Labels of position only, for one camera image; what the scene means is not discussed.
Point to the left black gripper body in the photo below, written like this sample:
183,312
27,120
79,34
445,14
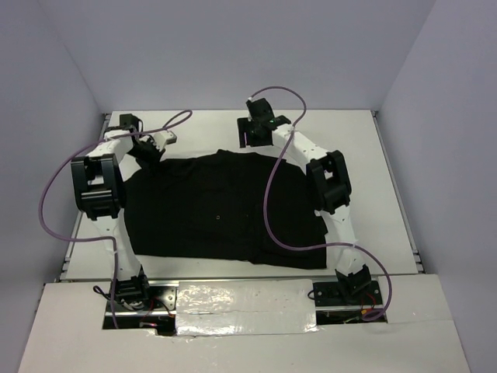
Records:
147,151

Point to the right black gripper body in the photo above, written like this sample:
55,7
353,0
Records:
245,125

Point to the black long sleeve shirt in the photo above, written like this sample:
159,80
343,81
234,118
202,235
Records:
225,206

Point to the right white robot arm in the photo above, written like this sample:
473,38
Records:
327,182

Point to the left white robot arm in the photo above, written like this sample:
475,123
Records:
100,193

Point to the glossy white tape sheet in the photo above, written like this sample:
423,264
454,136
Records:
229,308

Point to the white front board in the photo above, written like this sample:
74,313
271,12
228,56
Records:
419,335

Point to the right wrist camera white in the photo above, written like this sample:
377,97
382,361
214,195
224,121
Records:
258,107

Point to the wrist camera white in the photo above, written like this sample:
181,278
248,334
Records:
164,138
258,107

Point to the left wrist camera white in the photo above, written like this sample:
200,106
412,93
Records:
164,138

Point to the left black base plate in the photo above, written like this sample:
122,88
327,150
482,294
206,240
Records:
161,298

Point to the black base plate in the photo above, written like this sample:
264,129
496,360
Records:
327,294
161,298

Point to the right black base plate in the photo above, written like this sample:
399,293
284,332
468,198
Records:
327,294

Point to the aluminium table edge rail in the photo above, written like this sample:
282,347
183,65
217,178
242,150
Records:
415,251

